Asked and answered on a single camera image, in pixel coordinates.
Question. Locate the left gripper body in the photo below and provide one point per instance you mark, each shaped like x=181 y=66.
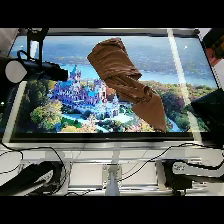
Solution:
x=56 y=72

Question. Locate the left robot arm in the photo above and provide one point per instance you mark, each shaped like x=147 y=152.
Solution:
x=15 y=71

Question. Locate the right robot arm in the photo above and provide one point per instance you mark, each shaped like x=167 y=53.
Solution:
x=210 y=111

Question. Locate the brown pants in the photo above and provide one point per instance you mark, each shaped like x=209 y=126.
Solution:
x=115 y=65

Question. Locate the silver frame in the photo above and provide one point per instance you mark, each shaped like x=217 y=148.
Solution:
x=112 y=187

